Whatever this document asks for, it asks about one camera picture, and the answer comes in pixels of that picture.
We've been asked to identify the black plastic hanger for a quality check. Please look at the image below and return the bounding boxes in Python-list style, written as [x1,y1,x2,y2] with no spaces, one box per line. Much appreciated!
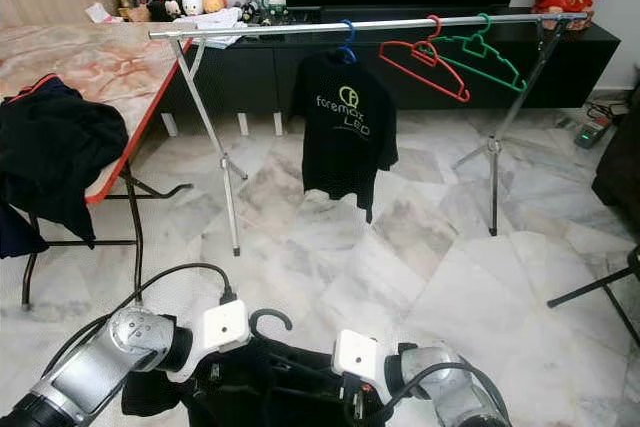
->
[248,308,294,338]

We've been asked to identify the red plastic hanger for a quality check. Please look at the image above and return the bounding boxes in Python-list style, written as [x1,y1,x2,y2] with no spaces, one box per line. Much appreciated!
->
[378,15,473,103]

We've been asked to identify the blue plastic hanger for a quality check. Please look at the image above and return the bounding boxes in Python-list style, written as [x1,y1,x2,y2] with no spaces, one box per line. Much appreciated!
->
[338,19,359,63]

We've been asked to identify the green plastic hanger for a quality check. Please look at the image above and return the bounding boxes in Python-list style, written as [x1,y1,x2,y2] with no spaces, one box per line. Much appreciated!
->
[432,13,528,93]

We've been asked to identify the navy polo shirt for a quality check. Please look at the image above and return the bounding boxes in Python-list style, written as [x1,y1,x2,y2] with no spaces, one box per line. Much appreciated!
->
[0,202,51,258]

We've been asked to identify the black printed T-shirt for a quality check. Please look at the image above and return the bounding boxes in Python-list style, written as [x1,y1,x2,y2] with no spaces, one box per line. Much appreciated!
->
[290,50,399,223]

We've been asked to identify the black tripod leg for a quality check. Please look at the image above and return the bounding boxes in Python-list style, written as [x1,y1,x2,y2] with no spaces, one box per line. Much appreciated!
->
[547,247,640,348]

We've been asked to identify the black television console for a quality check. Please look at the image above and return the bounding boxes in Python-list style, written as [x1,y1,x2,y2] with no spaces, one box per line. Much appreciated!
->
[160,5,621,133]

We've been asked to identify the white paper stack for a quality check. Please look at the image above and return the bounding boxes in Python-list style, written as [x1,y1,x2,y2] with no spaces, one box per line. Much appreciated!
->
[190,7,249,48]

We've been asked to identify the metal clothes rack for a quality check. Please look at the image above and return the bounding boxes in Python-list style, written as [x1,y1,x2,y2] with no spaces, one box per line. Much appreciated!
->
[148,12,589,256]

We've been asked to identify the marble folding table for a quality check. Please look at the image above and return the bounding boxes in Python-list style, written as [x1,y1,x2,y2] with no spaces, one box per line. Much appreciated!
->
[0,25,191,310]

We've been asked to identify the grey power strip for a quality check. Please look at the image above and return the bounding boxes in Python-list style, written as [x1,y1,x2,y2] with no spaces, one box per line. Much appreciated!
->
[572,117,611,150]

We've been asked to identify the dark sofa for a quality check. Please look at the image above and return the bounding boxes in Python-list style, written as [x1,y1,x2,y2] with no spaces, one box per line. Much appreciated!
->
[592,87,640,210]

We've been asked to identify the red lidded jar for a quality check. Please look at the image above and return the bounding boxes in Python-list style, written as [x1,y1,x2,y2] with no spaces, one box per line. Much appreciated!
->
[117,0,146,23]

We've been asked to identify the pink tissue box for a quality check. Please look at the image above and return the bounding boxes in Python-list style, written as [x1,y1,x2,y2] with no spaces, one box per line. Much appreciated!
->
[85,2,118,24]

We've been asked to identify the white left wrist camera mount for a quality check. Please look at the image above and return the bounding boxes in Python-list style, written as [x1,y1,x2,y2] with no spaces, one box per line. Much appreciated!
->
[168,299,251,383]

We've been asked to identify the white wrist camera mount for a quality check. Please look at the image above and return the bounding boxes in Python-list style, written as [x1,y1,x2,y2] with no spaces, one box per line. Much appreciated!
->
[168,299,251,383]
[332,329,401,408]

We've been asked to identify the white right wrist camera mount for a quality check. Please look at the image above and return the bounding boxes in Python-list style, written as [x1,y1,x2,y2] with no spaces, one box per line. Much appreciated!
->
[332,329,401,408]

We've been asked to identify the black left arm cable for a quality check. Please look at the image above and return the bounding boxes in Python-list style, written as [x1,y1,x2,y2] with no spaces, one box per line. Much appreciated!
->
[75,262,234,348]

